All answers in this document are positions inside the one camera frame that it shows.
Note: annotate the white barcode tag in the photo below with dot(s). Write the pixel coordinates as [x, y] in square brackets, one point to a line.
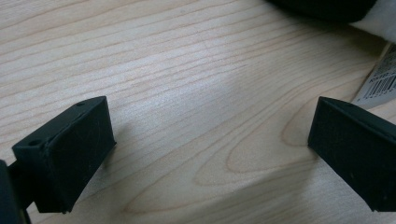
[378, 82]

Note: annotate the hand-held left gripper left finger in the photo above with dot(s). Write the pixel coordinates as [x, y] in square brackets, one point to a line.
[71, 155]

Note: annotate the black and white plush toy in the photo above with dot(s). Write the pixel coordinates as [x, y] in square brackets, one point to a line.
[323, 7]

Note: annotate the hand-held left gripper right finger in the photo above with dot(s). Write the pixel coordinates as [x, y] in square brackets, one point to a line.
[355, 149]

